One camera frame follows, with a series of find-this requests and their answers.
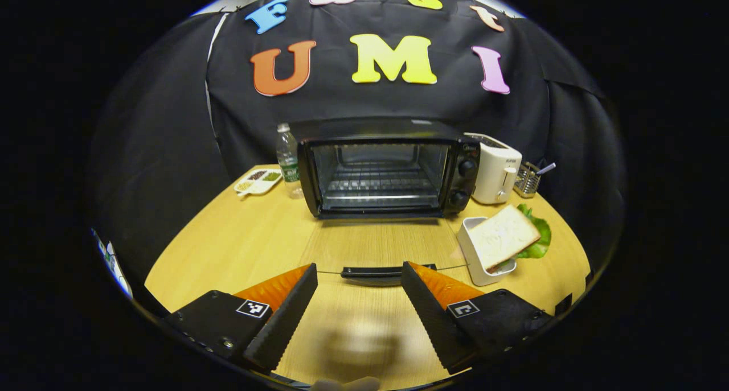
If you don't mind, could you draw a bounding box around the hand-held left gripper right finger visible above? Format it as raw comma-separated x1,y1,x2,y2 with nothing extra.
400,261,554,376

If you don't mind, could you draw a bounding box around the clear water bottle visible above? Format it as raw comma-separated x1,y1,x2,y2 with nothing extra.
276,123,306,200

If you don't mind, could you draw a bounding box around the white rectangular dish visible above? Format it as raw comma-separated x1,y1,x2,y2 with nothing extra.
456,216,518,287

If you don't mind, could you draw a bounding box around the white toaster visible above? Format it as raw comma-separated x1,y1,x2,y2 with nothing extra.
464,132,523,205

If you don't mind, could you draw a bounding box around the black electric oven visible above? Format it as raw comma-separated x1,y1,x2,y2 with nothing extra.
289,117,482,287

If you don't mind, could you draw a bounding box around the white divided snack dish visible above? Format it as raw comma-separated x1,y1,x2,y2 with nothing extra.
233,167,284,199

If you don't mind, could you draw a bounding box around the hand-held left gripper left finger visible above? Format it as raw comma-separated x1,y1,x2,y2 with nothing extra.
164,262,319,376

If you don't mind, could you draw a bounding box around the lettuce sandwich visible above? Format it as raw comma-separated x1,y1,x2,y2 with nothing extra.
468,204,552,273

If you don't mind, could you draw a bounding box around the wire utensil holder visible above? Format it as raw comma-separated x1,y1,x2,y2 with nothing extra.
512,162,543,200

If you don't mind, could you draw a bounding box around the black backdrop cloth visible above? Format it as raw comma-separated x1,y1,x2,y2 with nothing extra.
88,0,627,301

